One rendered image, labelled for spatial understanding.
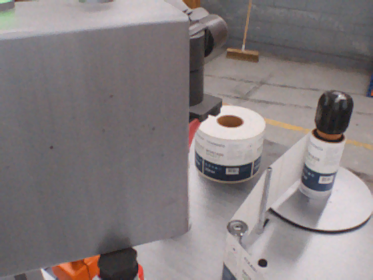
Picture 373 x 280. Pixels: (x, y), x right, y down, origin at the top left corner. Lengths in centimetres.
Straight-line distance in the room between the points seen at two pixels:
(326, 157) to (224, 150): 26
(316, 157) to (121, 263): 71
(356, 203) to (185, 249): 47
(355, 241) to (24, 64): 86
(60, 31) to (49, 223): 14
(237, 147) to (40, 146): 77
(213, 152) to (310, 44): 397
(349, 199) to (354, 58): 387
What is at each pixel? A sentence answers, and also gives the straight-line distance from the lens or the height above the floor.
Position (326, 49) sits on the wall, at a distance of 485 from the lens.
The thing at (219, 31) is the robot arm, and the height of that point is 138.
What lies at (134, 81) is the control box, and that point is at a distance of 24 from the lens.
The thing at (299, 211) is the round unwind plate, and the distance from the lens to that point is 97.
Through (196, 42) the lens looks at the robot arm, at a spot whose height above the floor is 138.
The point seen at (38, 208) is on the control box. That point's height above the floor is 135.
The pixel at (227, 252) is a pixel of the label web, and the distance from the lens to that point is 68.
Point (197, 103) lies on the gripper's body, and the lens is 55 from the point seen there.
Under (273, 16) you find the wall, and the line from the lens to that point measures 491.
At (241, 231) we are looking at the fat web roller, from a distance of 65.
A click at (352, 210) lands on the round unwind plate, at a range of 102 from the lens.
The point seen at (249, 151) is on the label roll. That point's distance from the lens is 100.
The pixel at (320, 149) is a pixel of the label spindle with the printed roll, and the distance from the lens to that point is 94.
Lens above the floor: 153
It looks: 32 degrees down
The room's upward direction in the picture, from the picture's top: straight up
